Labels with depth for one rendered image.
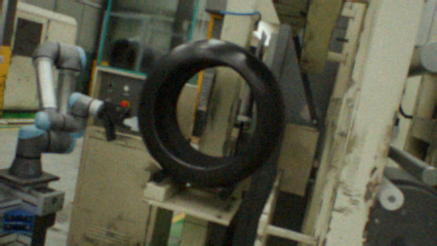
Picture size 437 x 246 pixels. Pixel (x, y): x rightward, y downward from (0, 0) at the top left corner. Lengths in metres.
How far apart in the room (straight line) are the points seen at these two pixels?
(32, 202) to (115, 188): 0.68
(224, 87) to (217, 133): 0.22
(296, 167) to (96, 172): 1.29
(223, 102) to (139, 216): 0.96
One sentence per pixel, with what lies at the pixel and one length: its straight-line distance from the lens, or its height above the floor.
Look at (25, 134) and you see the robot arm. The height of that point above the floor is 0.92.
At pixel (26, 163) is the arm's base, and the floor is 0.78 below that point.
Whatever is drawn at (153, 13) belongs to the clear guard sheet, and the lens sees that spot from 2.53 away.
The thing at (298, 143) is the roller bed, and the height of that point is 1.13.
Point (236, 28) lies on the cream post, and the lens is 1.98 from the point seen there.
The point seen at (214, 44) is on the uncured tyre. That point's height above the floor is 1.46.
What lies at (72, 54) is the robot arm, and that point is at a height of 1.32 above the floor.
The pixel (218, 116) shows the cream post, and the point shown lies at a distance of 1.98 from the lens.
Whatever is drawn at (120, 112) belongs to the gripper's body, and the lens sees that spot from 1.82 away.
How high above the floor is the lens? 1.33
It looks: 6 degrees down
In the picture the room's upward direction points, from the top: 12 degrees clockwise
